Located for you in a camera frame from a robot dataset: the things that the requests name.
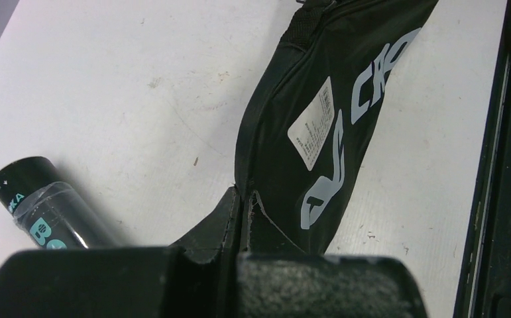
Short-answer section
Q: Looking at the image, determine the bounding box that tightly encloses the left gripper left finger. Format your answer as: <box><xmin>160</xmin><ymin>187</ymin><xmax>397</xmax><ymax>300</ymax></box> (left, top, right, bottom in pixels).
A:
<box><xmin>0</xmin><ymin>187</ymin><xmax>241</xmax><ymax>317</ymax></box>

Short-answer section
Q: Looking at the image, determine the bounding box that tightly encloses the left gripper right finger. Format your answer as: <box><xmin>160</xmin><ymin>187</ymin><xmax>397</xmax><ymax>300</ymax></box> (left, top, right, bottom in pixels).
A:
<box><xmin>237</xmin><ymin>195</ymin><xmax>428</xmax><ymax>317</ymax></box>

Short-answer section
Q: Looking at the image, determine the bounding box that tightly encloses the black shuttlecock tube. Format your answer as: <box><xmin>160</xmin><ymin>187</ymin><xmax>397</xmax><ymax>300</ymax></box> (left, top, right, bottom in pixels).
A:
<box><xmin>0</xmin><ymin>156</ymin><xmax>121</xmax><ymax>249</ymax></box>

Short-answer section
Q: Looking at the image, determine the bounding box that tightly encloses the black racket bag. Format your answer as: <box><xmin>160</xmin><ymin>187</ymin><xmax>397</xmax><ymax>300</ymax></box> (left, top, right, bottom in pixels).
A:
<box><xmin>235</xmin><ymin>0</ymin><xmax>436</xmax><ymax>254</ymax></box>

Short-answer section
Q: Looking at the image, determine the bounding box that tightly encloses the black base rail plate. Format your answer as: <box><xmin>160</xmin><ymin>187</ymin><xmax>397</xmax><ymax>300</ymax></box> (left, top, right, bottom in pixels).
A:
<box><xmin>453</xmin><ymin>1</ymin><xmax>511</xmax><ymax>317</ymax></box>

